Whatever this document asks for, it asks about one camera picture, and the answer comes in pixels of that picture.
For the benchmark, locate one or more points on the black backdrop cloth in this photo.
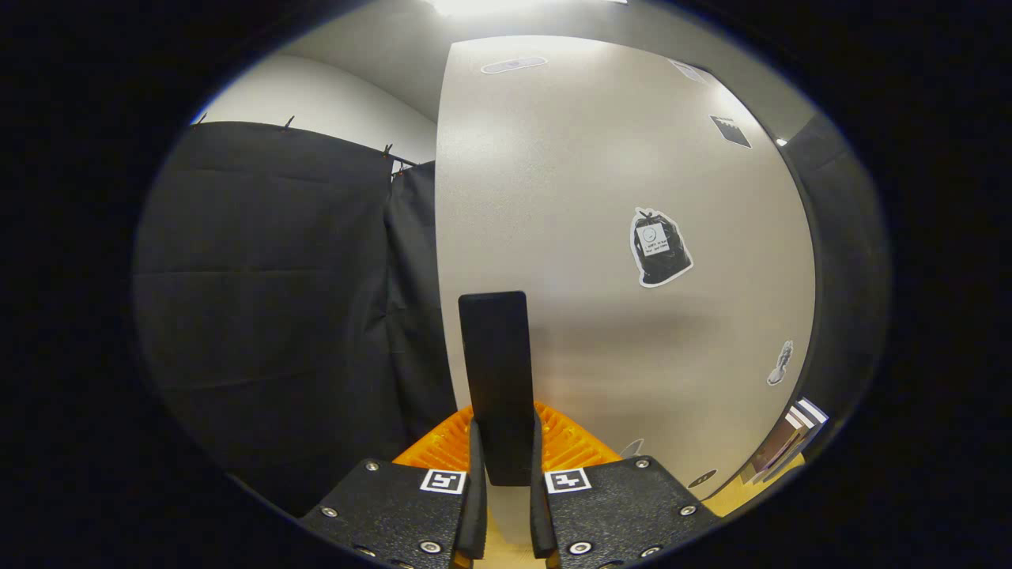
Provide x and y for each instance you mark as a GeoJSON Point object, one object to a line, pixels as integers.
{"type": "Point", "coordinates": [277, 316]}

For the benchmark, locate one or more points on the large ceiling light panel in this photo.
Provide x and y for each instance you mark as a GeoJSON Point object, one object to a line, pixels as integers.
{"type": "Point", "coordinates": [490, 6]}

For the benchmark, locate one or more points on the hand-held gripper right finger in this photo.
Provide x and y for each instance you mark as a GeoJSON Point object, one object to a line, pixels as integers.
{"type": "Point", "coordinates": [539, 514]}

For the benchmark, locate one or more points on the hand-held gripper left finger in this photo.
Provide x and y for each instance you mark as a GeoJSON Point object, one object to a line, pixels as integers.
{"type": "Point", "coordinates": [477, 514]}

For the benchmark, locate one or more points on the brown cover book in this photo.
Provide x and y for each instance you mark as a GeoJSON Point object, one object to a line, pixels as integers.
{"type": "Point", "coordinates": [767, 458]}

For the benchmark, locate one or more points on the beige cabinet door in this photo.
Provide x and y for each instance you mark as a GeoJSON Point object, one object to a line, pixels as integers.
{"type": "Point", "coordinates": [593, 197]}

